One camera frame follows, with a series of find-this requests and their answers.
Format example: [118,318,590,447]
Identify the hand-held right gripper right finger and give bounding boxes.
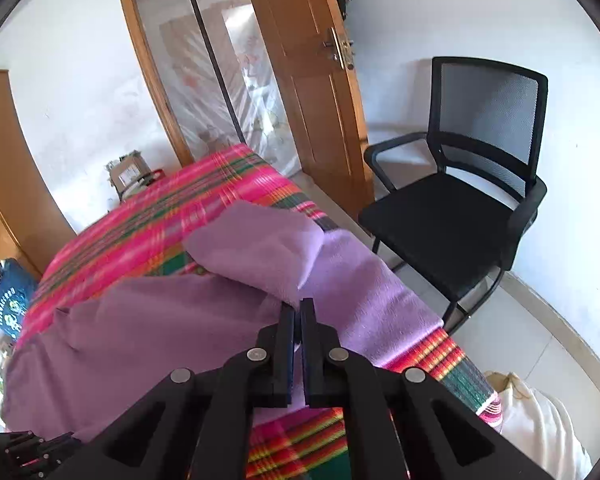
[300,297,556,480]

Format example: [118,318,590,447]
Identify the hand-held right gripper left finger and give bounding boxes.
[50,302,297,480]

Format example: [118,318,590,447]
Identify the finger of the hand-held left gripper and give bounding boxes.
[0,430,88,480]

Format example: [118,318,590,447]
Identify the purple fleece pants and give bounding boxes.
[2,200,443,443]

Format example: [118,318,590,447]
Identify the blue printed tote bag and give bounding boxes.
[0,258,40,343]

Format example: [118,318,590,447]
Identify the black mesh office chair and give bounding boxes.
[358,56,549,336]

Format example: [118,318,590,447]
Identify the pink plaid bed sheet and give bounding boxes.
[15,142,503,480]

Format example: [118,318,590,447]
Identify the cardboard box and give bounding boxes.
[105,152,166,201]

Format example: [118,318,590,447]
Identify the wooden door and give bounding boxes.
[240,0,376,221]

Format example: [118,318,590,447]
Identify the white cloth bundle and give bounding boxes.
[482,370,593,480]

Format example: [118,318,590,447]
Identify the translucent printed door curtain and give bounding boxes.
[130,0,301,176]

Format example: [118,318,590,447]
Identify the wooden wardrobe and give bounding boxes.
[0,70,76,288]

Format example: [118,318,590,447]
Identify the metal door handle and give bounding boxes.
[321,27,356,72]

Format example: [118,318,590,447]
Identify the wooden door frame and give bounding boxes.
[116,0,253,167]

